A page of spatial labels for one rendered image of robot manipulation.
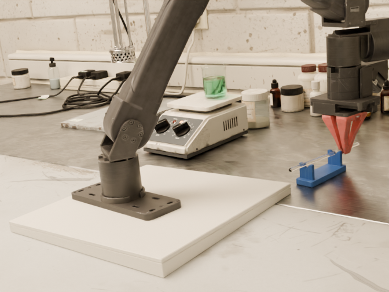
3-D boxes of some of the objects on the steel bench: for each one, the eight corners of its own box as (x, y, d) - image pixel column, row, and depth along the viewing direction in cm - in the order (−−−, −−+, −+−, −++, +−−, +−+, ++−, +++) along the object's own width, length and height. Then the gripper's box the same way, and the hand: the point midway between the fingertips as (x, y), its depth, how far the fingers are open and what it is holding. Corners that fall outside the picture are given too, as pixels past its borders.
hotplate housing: (187, 161, 122) (183, 121, 119) (141, 152, 130) (136, 115, 128) (256, 131, 137) (253, 95, 135) (210, 126, 146) (208, 92, 144)
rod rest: (312, 188, 101) (311, 167, 100) (295, 184, 104) (294, 163, 103) (347, 170, 108) (346, 150, 107) (330, 167, 110) (329, 147, 109)
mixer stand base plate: (113, 132, 148) (113, 128, 148) (58, 126, 161) (58, 122, 160) (192, 103, 171) (191, 99, 170) (138, 99, 183) (138, 96, 183)
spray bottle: (63, 87, 216) (58, 57, 213) (53, 90, 213) (48, 58, 210) (58, 86, 218) (53, 56, 216) (48, 88, 216) (43, 58, 213)
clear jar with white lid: (259, 121, 146) (256, 87, 143) (275, 125, 141) (273, 90, 138) (238, 127, 143) (235, 92, 140) (254, 131, 138) (252, 95, 136)
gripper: (307, 66, 107) (309, 153, 111) (359, 69, 100) (360, 162, 104) (330, 60, 112) (331, 145, 116) (381, 62, 105) (381, 152, 109)
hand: (345, 148), depth 110 cm, fingers closed, pressing on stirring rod
